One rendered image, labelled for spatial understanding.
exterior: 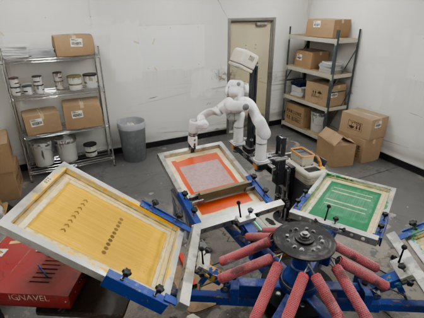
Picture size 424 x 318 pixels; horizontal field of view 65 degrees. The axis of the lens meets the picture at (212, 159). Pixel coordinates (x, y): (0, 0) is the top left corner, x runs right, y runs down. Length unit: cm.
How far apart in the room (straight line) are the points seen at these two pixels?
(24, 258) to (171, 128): 443
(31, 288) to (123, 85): 426
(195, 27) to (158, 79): 107
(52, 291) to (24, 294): 13
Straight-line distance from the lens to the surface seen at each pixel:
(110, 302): 195
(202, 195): 229
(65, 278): 192
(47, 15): 550
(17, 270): 207
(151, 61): 579
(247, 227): 216
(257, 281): 189
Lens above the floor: 235
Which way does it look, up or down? 25 degrees down
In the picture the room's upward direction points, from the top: straight up
